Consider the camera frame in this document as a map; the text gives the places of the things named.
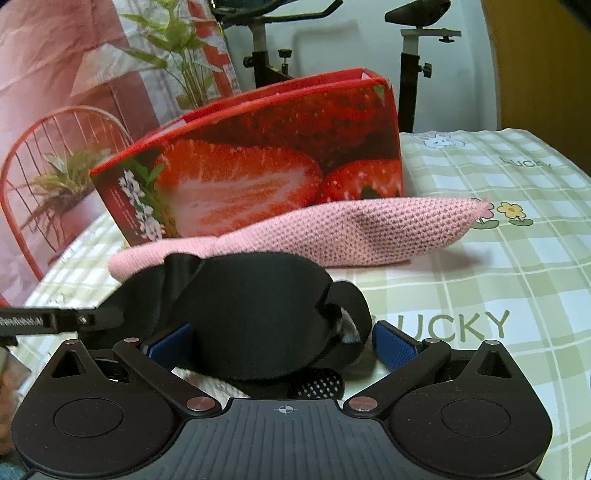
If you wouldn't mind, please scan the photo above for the black eye mask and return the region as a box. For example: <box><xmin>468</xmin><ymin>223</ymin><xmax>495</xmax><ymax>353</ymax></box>
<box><xmin>84</xmin><ymin>253</ymin><xmax>373</xmax><ymax>400</ymax></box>

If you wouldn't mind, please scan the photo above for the wooden door panel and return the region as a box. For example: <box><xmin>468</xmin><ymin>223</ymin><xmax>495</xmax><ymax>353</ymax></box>
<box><xmin>482</xmin><ymin>1</ymin><xmax>590</xmax><ymax>172</ymax></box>

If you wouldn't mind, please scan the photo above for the red wire chair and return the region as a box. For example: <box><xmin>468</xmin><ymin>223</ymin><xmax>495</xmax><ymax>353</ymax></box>
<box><xmin>1</xmin><ymin>105</ymin><xmax>132</xmax><ymax>280</ymax></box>

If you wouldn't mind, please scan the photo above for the pink knitted pouch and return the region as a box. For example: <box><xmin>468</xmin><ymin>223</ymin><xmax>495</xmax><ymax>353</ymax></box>
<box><xmin>107</xmin><ymin>197</ymin><xmax>489</xmax><ymax>282</ymax></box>

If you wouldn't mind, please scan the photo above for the checkered bunny tablecloth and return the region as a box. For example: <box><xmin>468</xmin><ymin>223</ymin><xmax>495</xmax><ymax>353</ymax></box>
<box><xmin>28</xmin><ymin>129</ymin><xmax>590</xmax><ymax>479</ymax></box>

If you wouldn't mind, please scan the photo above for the black exercise bike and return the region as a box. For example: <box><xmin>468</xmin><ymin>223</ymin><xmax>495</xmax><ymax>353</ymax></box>
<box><xmin>208</xmin><ymin>1</ymin><xmax>462</xmax><ymax>133</ymax></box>

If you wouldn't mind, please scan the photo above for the red strawberry cardboard box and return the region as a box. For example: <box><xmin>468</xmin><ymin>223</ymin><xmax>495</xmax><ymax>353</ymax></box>
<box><xmin>90</xmin><ymin>68</ymin><xmax>404</xmax><ymax>245</ymax></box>

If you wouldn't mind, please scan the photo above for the potted plant pink pot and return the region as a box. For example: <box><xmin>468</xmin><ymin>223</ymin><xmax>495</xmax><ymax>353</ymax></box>
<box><xmin>14</xmin><ymin>146</ymin><xmax>111</xmax><ymax>252</ymax></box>

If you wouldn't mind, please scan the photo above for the red patterned curtain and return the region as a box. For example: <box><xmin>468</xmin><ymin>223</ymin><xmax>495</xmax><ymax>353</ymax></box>
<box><xmin>1</xmin><ymin>1</ymin><xmax>239</xmax><ymax>306</ymax></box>

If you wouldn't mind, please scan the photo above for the tall green plant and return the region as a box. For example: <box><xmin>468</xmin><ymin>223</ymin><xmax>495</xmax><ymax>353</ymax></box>
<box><xmin>119</xmin><ymin>1</ymin><xmax>220</xmax><ymax>110</ymax></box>

